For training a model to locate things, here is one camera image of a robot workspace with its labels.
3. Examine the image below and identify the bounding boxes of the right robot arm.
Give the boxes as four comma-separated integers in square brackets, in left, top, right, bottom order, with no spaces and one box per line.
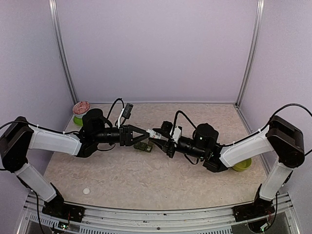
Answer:
[149,113,308,216]

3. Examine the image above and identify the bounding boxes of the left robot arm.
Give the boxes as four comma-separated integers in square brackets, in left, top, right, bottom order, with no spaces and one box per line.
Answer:
[0,108,150,217]

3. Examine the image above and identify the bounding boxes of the white bottle cap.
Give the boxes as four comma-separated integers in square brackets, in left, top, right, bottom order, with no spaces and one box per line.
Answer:
[83,188,90,195]

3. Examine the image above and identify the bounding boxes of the green weekly pill organizer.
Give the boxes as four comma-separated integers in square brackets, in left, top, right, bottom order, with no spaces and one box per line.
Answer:
[134,142,153,153]

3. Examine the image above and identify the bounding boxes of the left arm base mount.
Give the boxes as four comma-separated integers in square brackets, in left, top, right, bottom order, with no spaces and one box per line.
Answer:
[42,183,85,223]

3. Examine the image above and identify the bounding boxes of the small white pill bottle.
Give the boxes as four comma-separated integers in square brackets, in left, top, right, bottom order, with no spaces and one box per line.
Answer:
[146,129,162,139]

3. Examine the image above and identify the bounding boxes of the lime green plate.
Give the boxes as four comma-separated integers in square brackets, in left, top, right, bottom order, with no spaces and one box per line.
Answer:
[73,115,83,126]

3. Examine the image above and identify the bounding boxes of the lime green bowl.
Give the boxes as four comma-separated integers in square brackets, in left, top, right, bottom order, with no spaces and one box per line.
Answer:
[232,158,252,172]

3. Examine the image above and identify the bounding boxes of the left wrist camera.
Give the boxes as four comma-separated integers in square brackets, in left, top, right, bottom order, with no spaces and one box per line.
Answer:
[117,103,133,128]

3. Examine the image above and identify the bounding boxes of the right aluminium frame post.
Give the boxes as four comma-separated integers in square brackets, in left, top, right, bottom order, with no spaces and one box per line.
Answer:
[235,0,265,109]

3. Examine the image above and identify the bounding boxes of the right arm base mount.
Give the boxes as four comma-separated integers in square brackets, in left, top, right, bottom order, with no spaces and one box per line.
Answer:
[232,184,275,222]

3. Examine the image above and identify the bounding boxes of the front aluminium rail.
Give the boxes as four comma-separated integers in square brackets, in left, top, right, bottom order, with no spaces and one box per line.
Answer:
[17,192,300,234]

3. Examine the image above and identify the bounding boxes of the left aluminium frame post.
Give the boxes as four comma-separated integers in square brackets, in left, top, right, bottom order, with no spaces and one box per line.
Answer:
[49,0,78,104]

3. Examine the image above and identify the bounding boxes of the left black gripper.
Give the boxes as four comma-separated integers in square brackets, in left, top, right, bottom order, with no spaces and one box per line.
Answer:
[93,124,150,146]

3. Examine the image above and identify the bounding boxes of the aluminium frame post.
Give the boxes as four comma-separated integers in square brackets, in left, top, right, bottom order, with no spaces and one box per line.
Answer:
[235,0,265,109]
[49,0,78,104]

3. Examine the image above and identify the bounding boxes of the red patterned white bowl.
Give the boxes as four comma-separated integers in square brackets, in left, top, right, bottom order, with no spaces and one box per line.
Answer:
[72,101,91,118]

